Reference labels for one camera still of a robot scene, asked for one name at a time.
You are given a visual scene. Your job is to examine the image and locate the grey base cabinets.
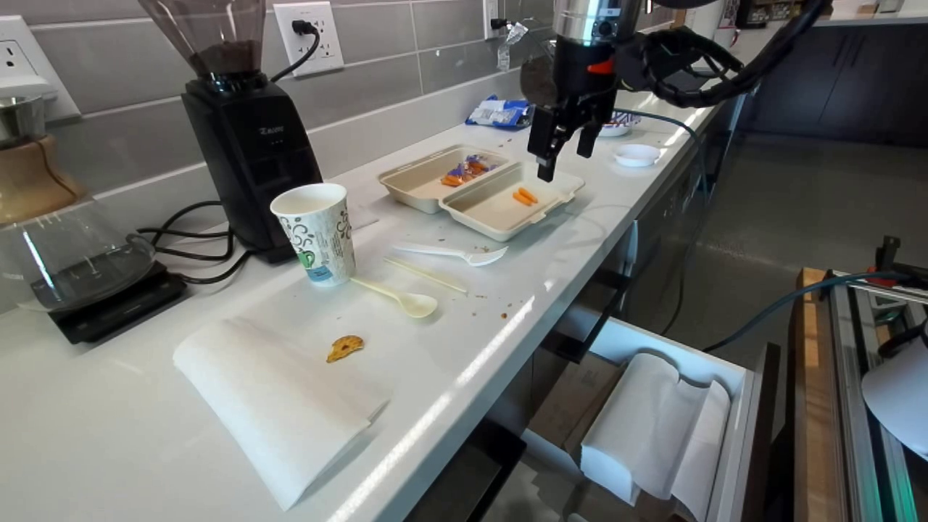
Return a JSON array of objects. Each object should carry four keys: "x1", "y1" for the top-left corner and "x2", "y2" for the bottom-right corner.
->
[{"x1": 404, "y1": 68, "x2": 778, "y2": 522}]

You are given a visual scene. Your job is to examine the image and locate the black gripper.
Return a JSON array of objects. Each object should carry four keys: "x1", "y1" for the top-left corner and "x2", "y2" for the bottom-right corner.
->
[{"x1": 526, "y1": 35, "x2": 624, "y2": 186}]

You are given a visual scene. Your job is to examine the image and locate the white paper towel stack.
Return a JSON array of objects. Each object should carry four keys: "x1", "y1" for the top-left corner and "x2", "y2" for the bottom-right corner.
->
[{"x1": 578, "y1": 347, "x2": 733, "y2": 518}]

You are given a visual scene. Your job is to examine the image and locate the printed paper cup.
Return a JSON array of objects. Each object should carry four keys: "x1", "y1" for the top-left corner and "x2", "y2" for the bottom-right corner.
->
[{"x1": 266, "y1": 180, "x2": 359, "y2": 289}]

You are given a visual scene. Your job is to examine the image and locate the white plastic fork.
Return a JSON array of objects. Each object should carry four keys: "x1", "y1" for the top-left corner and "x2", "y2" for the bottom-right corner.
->
[{"x1": 392, "y1": 241, "x2": 510, "y2": 270}]

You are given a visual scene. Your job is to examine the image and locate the black coffee grinder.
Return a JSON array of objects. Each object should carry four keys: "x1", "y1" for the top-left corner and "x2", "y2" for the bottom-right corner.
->
[{"x1": 135, "y1": 0, "x2": 328, "y2": 267}]

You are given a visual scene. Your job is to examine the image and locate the teal cable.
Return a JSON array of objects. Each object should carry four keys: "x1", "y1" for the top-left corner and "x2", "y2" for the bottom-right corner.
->
[{"x1": 702, "y1": 273, "x2": 866, "y2": 357}]

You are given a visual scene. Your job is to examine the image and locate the white round plastic lid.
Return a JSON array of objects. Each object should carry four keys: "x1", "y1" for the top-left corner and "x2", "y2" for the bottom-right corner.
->
[{"x1": 610, "y1": 141, "x2": 668, "y2": 171}]

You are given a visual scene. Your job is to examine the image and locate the white wall outlet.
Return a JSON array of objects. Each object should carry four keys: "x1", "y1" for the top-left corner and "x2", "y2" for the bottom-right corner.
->
[
  {"x1": 478, "y1": 0, "x2": 505, "y2": 41},
  {"x1": 0, "y1": 10, "x2": 80, "y2": 123},
  {"x1": 269, "y1": 0, "x2": 347, "y2": 80}
]

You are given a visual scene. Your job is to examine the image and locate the orange food scrap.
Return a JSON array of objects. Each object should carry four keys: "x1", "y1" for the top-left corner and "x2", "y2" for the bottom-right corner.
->
[{"x1": 323, "y1": 334, "x2": 367, "y2": 366}]

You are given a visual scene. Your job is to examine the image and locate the cream plastic spoon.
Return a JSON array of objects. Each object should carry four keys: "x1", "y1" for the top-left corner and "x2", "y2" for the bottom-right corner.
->
[{"x1": 347, "y1": 276, "x2": 441, "y2": 321}]

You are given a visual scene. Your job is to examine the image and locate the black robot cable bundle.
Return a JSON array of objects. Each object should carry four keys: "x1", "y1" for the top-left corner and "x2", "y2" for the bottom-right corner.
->
[{"x1": 618, "y1": 0, "x2": 834, "y2": 109}]

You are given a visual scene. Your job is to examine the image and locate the wooden cart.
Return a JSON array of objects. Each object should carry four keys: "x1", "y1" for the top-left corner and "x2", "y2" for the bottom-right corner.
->
[{"x1": 788, "y1": 267, "x2": 928, "y2": 522}]

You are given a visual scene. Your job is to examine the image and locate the open white drawer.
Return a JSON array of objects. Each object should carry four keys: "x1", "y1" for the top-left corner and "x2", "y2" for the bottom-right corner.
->
[{"x1": 518, "y1": 315, "x2": 787, "y2": 522}]

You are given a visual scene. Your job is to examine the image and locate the thin black counter cable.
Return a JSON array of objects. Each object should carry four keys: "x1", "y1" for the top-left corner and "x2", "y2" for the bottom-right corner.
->
[{"x1": 618, "y1": 105, "x2": 708, "y2": 335}]

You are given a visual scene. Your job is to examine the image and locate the black grinder power cable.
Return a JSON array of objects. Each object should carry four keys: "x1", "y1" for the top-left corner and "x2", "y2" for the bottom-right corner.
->
[{"x1": 135, "y1": 13, "x2": 325, "y2": 286}]

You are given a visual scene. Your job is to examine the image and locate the dark kitchen cabinets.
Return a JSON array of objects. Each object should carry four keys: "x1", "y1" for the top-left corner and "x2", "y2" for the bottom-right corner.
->
[{"x1": 742, "y1": 20, "x2": 928, "y2": 150}]

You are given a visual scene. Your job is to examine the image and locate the beige clamshell food container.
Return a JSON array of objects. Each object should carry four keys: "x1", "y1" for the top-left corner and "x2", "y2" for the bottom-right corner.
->
[{"x1": 375, "y1": 141, "x2": 589, "y2": 242}]

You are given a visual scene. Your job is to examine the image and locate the blue white snack packet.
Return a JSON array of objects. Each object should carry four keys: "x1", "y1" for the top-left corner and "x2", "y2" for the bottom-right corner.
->
[{"x1": 465, "y1": 93, "x2": 534, "y2": 134}]

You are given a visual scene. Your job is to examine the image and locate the black coffee scale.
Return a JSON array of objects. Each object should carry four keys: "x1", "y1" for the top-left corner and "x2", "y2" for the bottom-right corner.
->
[{"x1": 41, "y1": 260, "x2": 193, "y2": 347}]

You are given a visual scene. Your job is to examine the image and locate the glass coffee carafe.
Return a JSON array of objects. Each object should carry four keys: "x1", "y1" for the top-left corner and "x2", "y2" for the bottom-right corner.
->
[{"x1": 0, "y1": 190, "x2": 156, "y2": 313}]

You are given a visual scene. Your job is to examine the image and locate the white round sheet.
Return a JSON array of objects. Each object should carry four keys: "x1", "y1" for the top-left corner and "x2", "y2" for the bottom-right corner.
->
[{"x1": 858, "y1": 335, "x2": 928, "y2": 460}]

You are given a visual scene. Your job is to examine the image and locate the pour over coffee dripper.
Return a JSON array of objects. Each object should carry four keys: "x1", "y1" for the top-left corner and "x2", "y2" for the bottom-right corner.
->
[{"x1": 0, "y1": 89, "x2": 83, "y2": 229}]

